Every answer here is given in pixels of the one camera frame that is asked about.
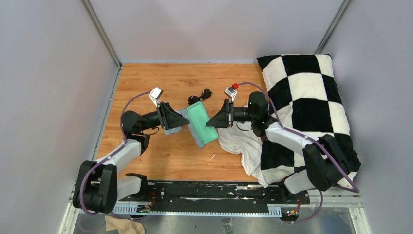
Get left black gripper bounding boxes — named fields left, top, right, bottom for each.
left=139, top=102, right=191, bottom=132

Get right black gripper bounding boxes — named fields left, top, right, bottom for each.
left=207, top=99, right=257, bottom=129

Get light blue cleaning cloth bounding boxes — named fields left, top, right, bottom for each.
left=164, top=126, right=182, bottom=136

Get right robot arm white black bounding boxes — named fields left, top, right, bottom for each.
left=206, top=91, right=352, bottom=204

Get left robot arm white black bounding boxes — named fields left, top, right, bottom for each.
left=72, top=102, right=190, bottom=215

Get black round sunglasses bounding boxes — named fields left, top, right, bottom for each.
left=188, top=88, right=212, bottom=105

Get white crumpled cloth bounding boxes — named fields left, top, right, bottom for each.
left=218, top=126, right=294, bottom=188

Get black white checkered pillow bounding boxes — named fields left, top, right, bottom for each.
left=257, top=54, right=361, bottom=188

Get beige crumpled cloth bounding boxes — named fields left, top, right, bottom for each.
left=105, top=215, right=146, bottom=234

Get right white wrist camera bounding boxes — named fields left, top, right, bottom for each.
left=224, top=86, right=237, bottom=102

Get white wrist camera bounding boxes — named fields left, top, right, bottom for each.
left=224, top=86, right=237, bottom=102
left=149, top=87, right=163, bottom=107

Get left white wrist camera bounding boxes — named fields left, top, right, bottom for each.
left=149, top=87, right=163, bottom=107

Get black metal base rail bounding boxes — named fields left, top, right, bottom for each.
left=69, top=179, right=362, bottom=223

